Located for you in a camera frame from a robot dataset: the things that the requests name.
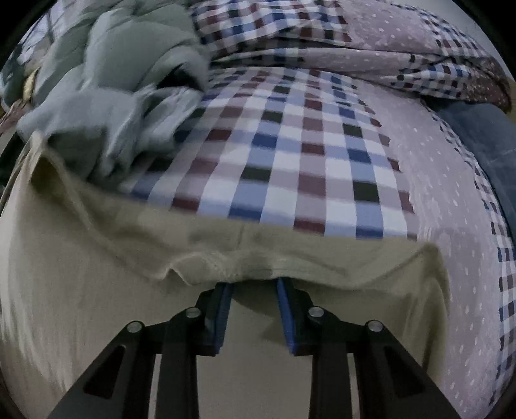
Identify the light blue puffer jacket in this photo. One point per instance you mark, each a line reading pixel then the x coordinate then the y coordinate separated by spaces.
pixel 100 117

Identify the checked patchwork quilt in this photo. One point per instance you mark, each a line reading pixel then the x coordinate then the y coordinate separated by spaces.
pixel 363 40

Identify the gold cloth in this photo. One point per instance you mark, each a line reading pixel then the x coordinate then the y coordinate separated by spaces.
pixel 29 84

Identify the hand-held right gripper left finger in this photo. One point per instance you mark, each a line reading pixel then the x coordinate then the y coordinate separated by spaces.
pixel 223 318

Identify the blue plush pillow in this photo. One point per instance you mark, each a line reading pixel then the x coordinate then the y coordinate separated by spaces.
pixel 483 137

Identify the beige sweatshirt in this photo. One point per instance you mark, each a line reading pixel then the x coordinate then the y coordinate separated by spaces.
pixel 100 302

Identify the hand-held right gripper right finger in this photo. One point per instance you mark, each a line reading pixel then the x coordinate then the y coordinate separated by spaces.
pixel 288 318

